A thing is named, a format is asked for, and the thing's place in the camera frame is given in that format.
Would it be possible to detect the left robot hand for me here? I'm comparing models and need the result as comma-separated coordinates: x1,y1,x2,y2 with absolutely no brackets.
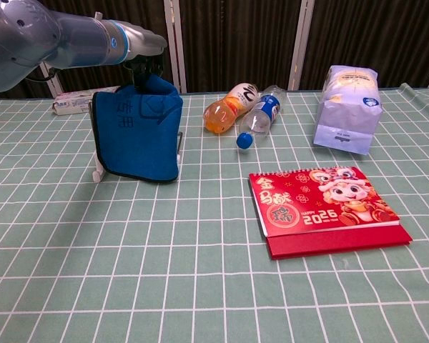
123,24,169,93

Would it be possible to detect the black and blue towel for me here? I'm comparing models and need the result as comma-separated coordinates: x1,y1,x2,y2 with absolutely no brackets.
92,74,184,184

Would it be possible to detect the green checkered tablecloth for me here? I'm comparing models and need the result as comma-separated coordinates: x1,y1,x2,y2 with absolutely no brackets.
0,82,429,343

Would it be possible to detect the dark folding screen partition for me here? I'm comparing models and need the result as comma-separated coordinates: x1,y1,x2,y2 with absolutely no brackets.
0,0,429,101

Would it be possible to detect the toothpaste box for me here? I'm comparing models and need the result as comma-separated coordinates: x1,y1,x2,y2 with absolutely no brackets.
51,89,96,116

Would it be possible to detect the orange drink bottle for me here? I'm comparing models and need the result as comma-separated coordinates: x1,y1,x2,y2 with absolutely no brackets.
203,82,261,135

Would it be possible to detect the clear bottle with blue cap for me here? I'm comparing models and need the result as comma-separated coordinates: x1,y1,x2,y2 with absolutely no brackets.
235,84,286,149

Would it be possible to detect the pale lavender paper bag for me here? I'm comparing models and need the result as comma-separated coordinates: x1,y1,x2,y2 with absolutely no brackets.
312,64,383,155

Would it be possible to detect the red 2026 desk calendar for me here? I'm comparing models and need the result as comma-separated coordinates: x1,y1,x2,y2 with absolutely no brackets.
248,166,414,261

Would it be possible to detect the metal wire rack stand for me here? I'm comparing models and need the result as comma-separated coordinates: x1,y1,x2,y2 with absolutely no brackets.
87,101,184,183

